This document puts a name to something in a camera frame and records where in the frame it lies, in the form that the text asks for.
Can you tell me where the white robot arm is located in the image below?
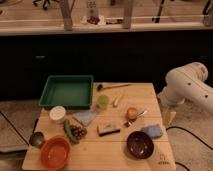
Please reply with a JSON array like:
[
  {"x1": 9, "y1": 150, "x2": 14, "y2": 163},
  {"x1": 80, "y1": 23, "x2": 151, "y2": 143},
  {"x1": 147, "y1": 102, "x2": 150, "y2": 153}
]
[{"x1": 158, "y1": 62, "x2": 213, "y2": 115}]

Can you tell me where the blue cloth left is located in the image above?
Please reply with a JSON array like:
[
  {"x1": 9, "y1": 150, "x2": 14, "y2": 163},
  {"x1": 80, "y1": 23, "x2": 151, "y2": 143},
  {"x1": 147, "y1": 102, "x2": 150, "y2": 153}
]
[{"x1": 73, "y1": 110, "x2": 96, "y2": 126}]

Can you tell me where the brown grapes bunch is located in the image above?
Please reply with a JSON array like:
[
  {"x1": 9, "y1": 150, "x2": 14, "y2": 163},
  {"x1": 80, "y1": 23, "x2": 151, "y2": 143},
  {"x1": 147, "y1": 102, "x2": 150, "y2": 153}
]
[{"x1": 71, "y1": 125, "x2": 87, "y2": 140}]

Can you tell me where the dark purple bowl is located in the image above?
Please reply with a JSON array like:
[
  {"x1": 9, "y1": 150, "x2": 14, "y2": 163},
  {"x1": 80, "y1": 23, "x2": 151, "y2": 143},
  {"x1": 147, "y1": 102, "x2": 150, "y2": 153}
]
[{"x1": 126, "y1": 131, "x2": 154, "y2": 159}]

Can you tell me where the orange fruit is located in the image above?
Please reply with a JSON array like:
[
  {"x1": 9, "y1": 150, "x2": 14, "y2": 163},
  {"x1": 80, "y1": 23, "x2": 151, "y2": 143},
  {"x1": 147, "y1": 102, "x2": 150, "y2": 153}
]
[{"x1": 126, "y1": 107, "x2": 138, "y2": 120}]

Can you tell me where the green plastic tray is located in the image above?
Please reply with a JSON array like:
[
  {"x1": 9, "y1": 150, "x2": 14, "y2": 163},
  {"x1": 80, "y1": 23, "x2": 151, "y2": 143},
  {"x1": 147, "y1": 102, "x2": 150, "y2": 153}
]
[{"x1": 39, "y1": 75, "x2": 93, "y2": 109}]

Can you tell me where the metal measuring cup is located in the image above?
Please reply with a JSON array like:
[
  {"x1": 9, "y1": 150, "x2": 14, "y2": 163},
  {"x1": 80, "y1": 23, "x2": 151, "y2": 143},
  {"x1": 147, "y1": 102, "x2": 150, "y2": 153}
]
[{"x1": 29, "y1": 132, "x2": 45, "y2": 148}]

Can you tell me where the yellow green utensil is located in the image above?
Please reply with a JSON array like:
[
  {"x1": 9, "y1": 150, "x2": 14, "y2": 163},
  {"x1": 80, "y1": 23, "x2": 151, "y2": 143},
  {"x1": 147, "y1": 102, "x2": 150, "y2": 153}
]
[{"x1": 112, "y1": 94, "x2": 124, "y2": 107}]

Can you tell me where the black cable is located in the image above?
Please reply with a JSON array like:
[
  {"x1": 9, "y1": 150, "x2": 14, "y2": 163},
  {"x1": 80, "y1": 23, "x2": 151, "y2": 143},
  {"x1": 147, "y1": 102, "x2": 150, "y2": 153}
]
[{"x1": 165, "y1": 125, "x2": 213, "y2": 151}]

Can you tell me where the orange plastic bowl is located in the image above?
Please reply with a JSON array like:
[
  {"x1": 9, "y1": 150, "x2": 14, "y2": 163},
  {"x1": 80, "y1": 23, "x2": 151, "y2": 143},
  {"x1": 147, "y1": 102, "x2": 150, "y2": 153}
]
[{"x1": 40, "y1": 136, "x2": 71, "y2": 171}]

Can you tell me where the blue sponge right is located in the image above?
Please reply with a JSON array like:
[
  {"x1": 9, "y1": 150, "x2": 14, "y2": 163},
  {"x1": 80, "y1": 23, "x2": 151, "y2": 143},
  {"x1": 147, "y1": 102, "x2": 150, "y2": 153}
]
[{"x1": 142, "y1": 124, "x2": 163, "y2": 139}]

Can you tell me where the green cup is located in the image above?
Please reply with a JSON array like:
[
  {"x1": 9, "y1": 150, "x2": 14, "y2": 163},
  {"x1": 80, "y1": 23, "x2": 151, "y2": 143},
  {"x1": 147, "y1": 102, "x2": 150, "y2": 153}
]
[{"x1": 97, "y1": 95, "x2": 109, "y2": 110}]

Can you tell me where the wooden black eraser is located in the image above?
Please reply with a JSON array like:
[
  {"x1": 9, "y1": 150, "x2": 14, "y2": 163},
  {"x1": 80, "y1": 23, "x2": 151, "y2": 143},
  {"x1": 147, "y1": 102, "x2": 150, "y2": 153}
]
[{"x1": 97, "y1": 123, "x2": 120, "y2": 136}]

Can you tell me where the green cucumber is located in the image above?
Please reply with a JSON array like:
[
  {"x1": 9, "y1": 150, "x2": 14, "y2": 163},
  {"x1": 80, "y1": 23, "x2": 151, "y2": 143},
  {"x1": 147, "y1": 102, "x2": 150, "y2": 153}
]
[{"x1": 63, "y1": 119, "x2": 78, "y2": 144}]

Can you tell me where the metal spoon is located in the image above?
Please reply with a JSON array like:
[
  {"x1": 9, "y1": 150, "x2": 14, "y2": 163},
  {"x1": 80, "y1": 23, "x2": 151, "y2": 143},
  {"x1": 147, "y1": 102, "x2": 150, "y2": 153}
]
[{"x1": 124, "y1": 110, "x2": 147, "y2": 127}]

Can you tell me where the white small bowl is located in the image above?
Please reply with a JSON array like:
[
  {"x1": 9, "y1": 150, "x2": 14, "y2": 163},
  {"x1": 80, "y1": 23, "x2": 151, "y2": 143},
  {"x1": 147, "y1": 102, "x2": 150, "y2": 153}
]
[{"x1": 49, "y1": 106, "x2": 66, "y2": 123}]

